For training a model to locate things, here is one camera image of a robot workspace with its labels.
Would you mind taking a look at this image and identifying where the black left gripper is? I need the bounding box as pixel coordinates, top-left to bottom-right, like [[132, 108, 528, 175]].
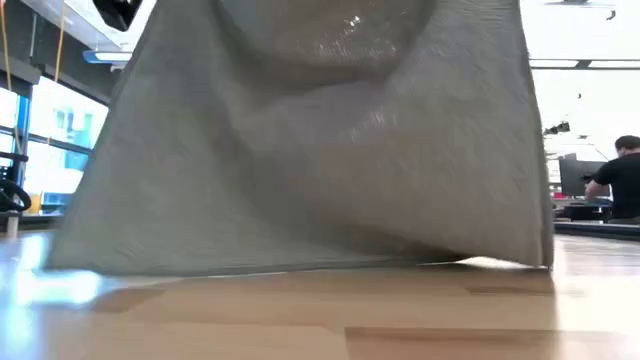
[[92, 0, 145, 33]]

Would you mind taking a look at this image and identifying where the grey microfiber towel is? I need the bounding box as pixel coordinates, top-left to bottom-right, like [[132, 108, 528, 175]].
[[44, 0, 555, 277]]

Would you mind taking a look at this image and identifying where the large glass window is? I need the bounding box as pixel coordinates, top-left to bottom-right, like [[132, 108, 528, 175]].
[[0, 74, 110, 214]]

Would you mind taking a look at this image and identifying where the black computer monitor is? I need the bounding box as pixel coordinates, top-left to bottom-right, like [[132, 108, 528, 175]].
[[558, 158, 609, 199]]

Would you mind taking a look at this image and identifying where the person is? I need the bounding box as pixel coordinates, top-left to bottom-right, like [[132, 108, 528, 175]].
[[584, 134, 640, 225]]

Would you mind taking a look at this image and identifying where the black aluminium table frame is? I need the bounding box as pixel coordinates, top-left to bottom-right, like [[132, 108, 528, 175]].
[[0, 214, 640, 242]]

